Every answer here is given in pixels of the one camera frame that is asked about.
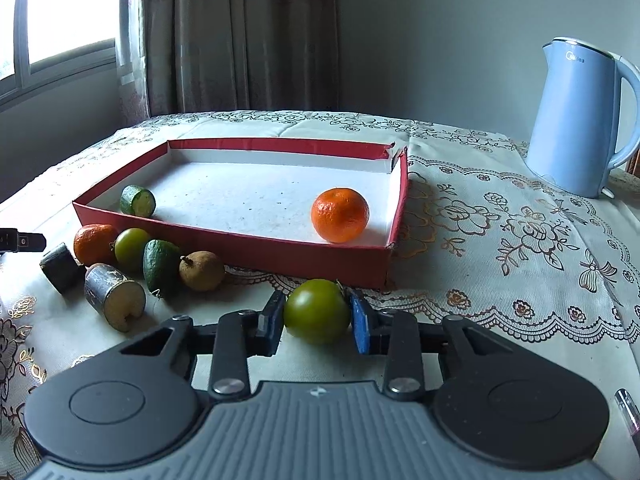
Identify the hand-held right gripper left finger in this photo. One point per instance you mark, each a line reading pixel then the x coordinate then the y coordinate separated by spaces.
pixel 270 326

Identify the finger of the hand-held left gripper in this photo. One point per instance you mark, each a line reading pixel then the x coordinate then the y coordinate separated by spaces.
pixel 27 241

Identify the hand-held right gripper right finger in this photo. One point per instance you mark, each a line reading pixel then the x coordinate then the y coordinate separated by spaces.
pixel 360 326

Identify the short dark sugarcane piece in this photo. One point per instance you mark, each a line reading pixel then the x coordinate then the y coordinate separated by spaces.
pixel 61 269

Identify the large green tomato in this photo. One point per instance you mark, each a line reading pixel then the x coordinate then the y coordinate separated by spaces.
pixel 315 312

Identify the small orange mandarin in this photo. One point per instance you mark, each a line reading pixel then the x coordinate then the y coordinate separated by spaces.
pixel 92 244

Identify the red cardboard box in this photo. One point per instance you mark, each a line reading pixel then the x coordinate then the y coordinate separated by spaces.
pixel 250 256

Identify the brown longan fruit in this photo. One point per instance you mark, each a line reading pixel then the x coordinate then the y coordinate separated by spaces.
pixel 202 271

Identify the sugarcane piece with notched end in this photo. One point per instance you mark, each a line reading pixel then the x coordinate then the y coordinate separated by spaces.
pixel 112 295

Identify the small round green fruit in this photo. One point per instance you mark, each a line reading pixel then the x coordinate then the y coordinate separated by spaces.
pixel 131 249

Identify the large orange mandarin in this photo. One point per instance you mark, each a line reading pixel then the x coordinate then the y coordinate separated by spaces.
pixel 340 215

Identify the green cucumber piece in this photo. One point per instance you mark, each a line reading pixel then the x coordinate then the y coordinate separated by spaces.
pixel 136 201

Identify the oval dark green fruit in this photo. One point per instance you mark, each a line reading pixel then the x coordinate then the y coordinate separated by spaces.
pixel 160 265

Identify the floral embroidered tablecloth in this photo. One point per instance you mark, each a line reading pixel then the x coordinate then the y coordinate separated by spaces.
pixel 500 270

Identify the window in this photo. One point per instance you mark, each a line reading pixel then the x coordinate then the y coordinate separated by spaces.
pixel 60 5

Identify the clear pen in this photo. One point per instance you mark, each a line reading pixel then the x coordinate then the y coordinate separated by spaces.
pixel 629 412

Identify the grey patterned curtain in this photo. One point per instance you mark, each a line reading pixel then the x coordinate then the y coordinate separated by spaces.
pixel 240 35

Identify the light blue electric kettle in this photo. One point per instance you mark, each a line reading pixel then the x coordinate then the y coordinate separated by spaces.
pixel 570 120

